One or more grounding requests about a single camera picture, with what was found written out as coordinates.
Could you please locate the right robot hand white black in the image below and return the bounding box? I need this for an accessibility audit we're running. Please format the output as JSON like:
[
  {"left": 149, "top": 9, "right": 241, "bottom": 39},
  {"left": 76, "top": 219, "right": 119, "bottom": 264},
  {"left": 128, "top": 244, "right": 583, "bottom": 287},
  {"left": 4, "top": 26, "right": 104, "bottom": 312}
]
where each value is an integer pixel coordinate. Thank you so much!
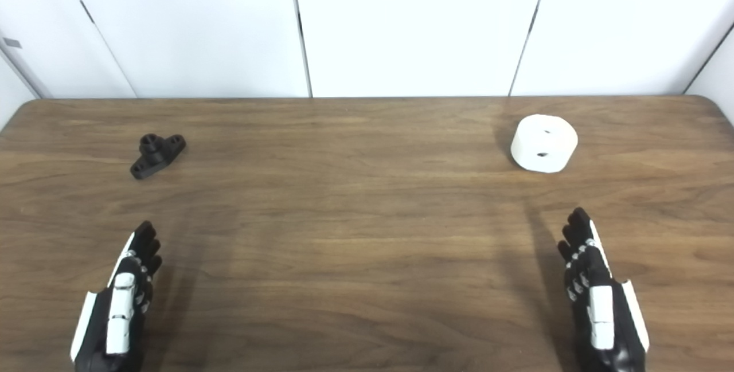
[{"left": 557, "top": 207, "right": 650, "bottom": 372}]

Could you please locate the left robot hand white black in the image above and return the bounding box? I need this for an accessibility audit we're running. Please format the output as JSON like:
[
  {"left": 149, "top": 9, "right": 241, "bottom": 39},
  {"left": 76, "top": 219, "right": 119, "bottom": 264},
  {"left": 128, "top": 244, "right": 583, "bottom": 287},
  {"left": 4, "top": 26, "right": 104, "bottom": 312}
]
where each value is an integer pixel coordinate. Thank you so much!
[{"left": 70, "top": 221, "right": 163, "bottom": 372}]

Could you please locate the black flanged holder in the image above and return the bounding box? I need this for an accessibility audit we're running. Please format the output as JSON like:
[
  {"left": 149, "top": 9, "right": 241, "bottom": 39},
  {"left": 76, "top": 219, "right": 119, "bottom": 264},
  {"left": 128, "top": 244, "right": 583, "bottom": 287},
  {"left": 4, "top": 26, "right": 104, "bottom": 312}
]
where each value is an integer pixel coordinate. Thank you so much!
[{"left": 130, "top": 134, "right": 186, "bottom": 180}]

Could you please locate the round white piece with holes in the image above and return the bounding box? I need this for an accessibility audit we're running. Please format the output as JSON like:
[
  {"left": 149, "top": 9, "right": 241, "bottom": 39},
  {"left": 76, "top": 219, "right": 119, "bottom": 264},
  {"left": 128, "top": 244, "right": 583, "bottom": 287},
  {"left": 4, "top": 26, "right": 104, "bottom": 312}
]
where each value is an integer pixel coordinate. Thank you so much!
[{"left": 510, "top": 114, "right": 579, "bottom": 174}]

